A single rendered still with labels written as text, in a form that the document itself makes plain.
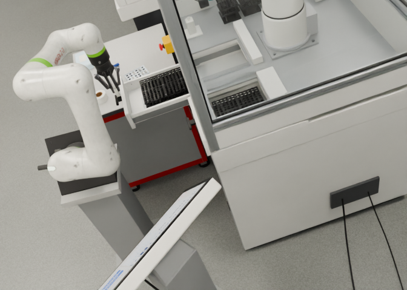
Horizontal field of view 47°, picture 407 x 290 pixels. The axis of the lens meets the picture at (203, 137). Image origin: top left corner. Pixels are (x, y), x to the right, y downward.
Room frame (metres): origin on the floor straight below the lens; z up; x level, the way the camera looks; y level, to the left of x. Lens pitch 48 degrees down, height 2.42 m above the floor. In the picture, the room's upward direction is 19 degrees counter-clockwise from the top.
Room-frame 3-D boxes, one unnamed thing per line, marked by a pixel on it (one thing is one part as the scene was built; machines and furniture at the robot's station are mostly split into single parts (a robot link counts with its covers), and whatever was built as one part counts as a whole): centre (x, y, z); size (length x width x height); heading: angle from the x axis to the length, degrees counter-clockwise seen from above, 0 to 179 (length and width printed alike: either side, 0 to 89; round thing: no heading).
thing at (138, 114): (1.78, 0.09, 0.86); 0.40 x 0.26 x 0.06; 90
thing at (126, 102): (1.78, 0.30, 0.87); 0.29 x 0.02 x 0.11; 0
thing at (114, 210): (1.52, 0.57, 0.38); 0.30 x 0.30 x 0.76; 84
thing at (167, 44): (2.11, 0.02, 0.88); 0.07 x 0.05 x 0.07; 0
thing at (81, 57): (2.36, 0.52, 0.78); 0.15 x 0.10 x 0.04; 3
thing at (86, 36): (1.82, 0.34, 1.26); 0.13 x 0.11 x 0.14; 80
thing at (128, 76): (2.07, 0.23, 0.78); 0.12 x 0.08 x 0.04; 105
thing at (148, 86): (1.78, 0.10, 0.87); 0.22 x 0.18 x 0.06; 90
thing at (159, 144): (2.19, 0.30, 0.38); 0.62 x 0.58 x 0.76; 0
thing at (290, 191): (1.74, -0.48, 0.40); 1.03 x 0.95 x 0.80; 0
